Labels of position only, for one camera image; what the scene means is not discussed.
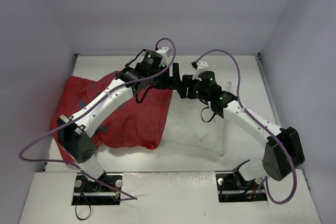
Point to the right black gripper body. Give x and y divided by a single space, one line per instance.
187 86

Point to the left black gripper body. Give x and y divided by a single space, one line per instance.
175 75

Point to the white pillow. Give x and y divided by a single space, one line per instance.
189 123

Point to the red navy pillowcase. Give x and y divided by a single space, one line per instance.
130 125

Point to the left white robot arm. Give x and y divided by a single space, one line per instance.
75 131

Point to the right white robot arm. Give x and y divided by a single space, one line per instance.
281 146

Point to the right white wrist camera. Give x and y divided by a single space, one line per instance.
200 66

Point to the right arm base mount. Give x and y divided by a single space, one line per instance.
231 187

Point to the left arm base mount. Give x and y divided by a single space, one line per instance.
86 192

